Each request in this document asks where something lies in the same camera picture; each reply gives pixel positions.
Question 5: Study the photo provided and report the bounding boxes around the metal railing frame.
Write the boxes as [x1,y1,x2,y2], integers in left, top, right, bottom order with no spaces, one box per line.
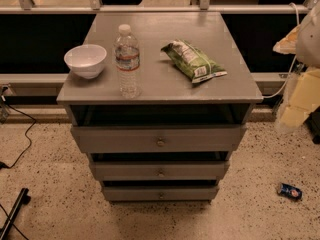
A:
[0,0,319,14]

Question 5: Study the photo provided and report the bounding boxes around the green chip bag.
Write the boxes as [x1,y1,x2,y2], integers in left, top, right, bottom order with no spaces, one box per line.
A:
[161,39,227,84]

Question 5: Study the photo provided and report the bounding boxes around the black stand base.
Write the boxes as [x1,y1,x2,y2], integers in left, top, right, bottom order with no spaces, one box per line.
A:
[0,188,31,240]

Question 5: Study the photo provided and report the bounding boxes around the clear plastic water bottle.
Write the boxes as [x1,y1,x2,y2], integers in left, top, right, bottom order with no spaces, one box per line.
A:
[113,24,141,99]

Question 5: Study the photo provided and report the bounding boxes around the grey wooden drawer cabinet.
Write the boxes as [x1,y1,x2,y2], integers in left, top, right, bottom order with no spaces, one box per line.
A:
[57,12,262,189]

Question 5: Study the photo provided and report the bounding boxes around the black cable on floor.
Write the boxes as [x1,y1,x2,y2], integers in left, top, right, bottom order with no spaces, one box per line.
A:
[0,101,38,170]

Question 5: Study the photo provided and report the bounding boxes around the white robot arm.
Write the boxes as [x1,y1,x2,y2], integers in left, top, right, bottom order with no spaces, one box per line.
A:
[273,2,320,133]

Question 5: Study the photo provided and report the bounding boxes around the grey drawer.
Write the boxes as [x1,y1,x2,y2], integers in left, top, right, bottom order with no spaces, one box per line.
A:
[89,161,230,181]
[102,186,219,202]
[71,125,246,153]

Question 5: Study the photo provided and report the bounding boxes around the white ceramic bowl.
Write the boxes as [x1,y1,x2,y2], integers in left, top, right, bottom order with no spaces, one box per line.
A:
[64,44,107,79]

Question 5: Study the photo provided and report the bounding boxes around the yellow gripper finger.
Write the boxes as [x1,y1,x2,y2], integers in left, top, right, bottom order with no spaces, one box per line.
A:
[273,25,300,54]
[275,67,320,133]

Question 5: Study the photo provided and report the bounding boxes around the grey top drawer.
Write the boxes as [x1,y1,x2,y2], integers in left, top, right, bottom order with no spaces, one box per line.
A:
[71,125,246,153]

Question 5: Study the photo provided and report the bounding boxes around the white cable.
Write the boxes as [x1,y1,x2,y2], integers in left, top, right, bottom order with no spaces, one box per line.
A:
[262,2,302,100]

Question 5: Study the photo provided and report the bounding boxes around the grey bottom drawer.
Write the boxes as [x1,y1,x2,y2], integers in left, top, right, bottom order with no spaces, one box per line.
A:
[102,186,219,202]

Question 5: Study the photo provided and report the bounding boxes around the grey middle drawer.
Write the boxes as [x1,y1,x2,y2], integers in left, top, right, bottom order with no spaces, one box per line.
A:
[89,161,230,181]

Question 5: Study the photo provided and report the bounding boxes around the blue soda can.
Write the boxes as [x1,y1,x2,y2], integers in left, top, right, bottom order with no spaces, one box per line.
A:
[277,183,302,201]

